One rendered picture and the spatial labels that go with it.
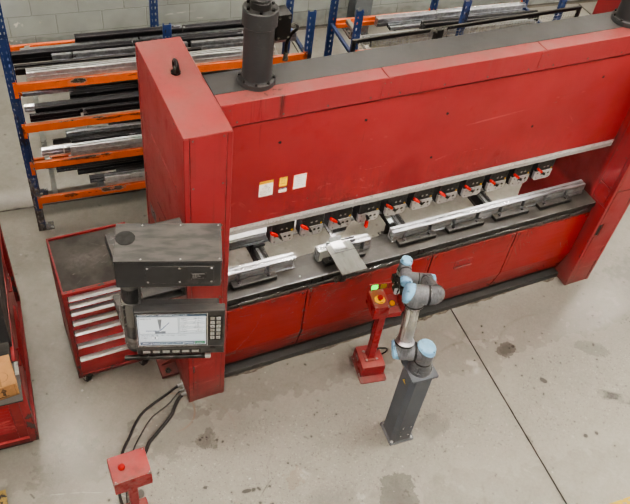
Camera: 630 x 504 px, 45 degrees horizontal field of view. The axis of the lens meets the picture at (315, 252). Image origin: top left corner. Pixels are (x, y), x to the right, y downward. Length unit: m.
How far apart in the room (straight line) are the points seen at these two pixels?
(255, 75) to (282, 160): 0.57
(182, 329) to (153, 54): 1.45
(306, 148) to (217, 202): 0.63
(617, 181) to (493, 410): 1.89
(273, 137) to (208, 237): 0.76
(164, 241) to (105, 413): 2.02
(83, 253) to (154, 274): 1.38
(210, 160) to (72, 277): 1.44
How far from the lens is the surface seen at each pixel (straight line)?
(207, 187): 3.87
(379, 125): 4.40
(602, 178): 6.07
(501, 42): 4.74
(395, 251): 5.21
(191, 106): 3.82
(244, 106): 3.88
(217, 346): 4.03
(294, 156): 4.26
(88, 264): 4.87
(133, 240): 3.64
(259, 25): 3.75
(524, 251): 6.07
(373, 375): 5.60
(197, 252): 3.58
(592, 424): 5.92
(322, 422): 5.34
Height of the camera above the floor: 4.57
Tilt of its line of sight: 47 degrees down
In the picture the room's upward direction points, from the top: 9 degrees clockwise
